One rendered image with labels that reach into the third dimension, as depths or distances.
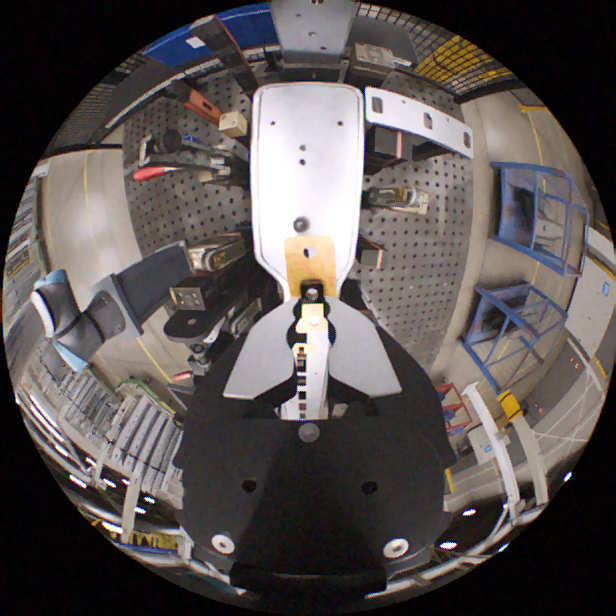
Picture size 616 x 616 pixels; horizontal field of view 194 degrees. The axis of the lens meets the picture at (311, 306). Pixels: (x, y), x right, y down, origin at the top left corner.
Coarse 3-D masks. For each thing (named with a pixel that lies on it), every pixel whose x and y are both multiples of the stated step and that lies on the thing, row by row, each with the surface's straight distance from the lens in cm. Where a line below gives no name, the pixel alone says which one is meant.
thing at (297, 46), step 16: (288, 0) 39; (304, 0) 39; (336, 0) 39; (272, 16) 41; (288, 16) 42; (304, 16) 42; (320, 16) 42; (336, 16) 42; (352, 16) 41; (288, 32) 45; (304, 32) 45; (320, 32) 44; (336, 32) 44; (288, 48) 48; (304, 48) 48; (320, 48) 48; (336, 48) 48; (336, 64) 52
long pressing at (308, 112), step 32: (256, 96) 47; (288, 96) 46; (320, 96) 45; (352, 96) 46; (256, 128) 43; (288, 128) 42; (320, 128) 41; (352, 128) 42; (256, 160) 40; (288, 160) 39; (320, 160) 39; (352, 160) 40; (256, 192) 39; (288, 192) 38; (320, 192) 38; (352, 192) 39; (256, 224) 39; (288, 224) 38; (320, 224) 38; (352, 224) 39; (256, 256) 41; (352, 256) 41; (320, 352) 55; (320, 384) 68; (288, 416) 94; (320, 416) 94
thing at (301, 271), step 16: (288, 240) 13; (304, 240) 13; (320, 240) 13; (288, 256) 13; (304, 256) 13; (320, 256) 13; (288, 272) 14; (304, 272) 14; (320, 272) 14; (288, 288) 14; (304, 288) 13; (320, 288) 13; (304, 304) 14; (320, 304) 15; (304, 320) 16; (320, 320) 16
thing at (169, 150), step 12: (168, 132) 24; (144, 144) 27; (156, 144) 25; (168, 144) 23; (180, 144) 25; (192, 144) 30; (144, 156) 26; (156, 156) 26; (168, 156) 28; (180, 156) 30; (192, 156) 31; (204, 156) 33; (216, 156) 37; (228, 156) 37; (192, 168) 32; (204, 168) 33; (216, 168) 34; (228, 168) 37
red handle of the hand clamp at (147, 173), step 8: (216, 160) 36; (144, 168) 37; (152, 168) 36; (160, 168) 36; (168, 168) 36; (176, 168) 36; (136, 176) 37; (144, 176) 37; (152, 176) 36; (160, 176) 37
